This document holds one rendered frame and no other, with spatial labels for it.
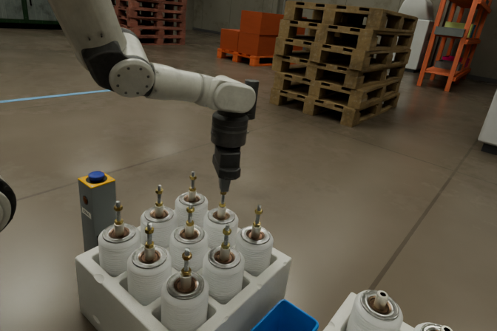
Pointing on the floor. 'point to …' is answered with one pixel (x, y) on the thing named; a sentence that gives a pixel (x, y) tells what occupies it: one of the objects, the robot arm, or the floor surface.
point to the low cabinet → (25, 7)
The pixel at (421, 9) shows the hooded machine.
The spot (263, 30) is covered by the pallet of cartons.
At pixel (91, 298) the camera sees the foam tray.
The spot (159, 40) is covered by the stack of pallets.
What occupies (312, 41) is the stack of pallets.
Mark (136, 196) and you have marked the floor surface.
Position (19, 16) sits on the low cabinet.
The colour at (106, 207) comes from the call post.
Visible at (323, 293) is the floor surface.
